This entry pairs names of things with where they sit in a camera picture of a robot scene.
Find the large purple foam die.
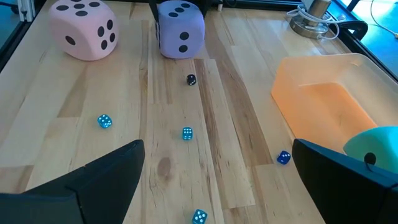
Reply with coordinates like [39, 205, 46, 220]
[156, 0, 206, 60]

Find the orange translucent plastic bin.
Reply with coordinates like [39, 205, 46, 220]
[271, 52, 398, 156]

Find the black curved bracket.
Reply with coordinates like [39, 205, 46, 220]
[328, 19, 369, 42]

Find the small dark blue die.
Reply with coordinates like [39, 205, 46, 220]
[277, 150, 292, 166]

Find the large teal foam die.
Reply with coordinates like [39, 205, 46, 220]
[343, 125, 398, 175]

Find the coiled white cable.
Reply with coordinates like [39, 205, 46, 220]
[285, 4, 343, 40]

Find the aluminium frame post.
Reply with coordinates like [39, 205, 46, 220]
[17, 0, 35, 22]

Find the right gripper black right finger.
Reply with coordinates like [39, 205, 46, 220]
[292, 139, 398, 224]

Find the large pink foam die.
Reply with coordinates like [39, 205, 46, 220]
[48, 0, 120, 62]

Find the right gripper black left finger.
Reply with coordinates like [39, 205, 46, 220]
[26, 139, 146, 224]

